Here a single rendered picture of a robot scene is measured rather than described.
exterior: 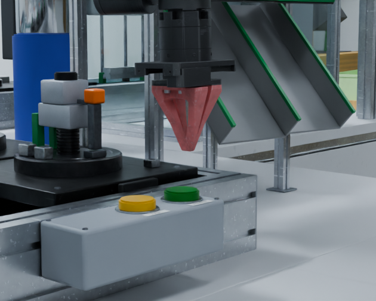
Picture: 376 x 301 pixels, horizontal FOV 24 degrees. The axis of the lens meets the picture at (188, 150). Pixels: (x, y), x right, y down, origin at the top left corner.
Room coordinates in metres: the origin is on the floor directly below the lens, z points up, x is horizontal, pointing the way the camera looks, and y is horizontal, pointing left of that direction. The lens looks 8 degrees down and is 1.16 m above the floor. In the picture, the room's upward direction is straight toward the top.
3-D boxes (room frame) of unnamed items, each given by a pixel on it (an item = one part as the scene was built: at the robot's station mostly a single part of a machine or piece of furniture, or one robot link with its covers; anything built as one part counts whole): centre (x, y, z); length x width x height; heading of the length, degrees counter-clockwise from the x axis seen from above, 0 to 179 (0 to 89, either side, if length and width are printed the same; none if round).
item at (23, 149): (1.10, 0.20, 1.00); 0.02 x 0.01 x 0.02; 48
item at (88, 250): (0.91, 0.05, 0.93); 0.21 x 0.07 x 0.06; 138
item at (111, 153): (1.12, 0.16, 0.98); 0.14 x 0.14 x 0.02
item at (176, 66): (0.96, 0.00, 1.13); 0.10 x 0.07 x 0.07; 139
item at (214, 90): (0.95, 0.01, 1.06); 0.07 x 0.07 x 0.09; 49
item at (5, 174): (1.12, 0.16, 0.96); 0.24 x 0.24 x 0.02; 48
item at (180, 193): (0.96, 0.01, 0.96); 0.04 x 0.04 x 0.02
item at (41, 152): (1.07, 0.18, 1.00); 0.02 x 0.01 x 0.02; 48
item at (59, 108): (1.13, 0.16, 1.06); 0.08 x 0.04 x 0.07; 48
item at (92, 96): (1.09, 0.12, 1.04); 0.04 x 0.02 x 0.08; 48
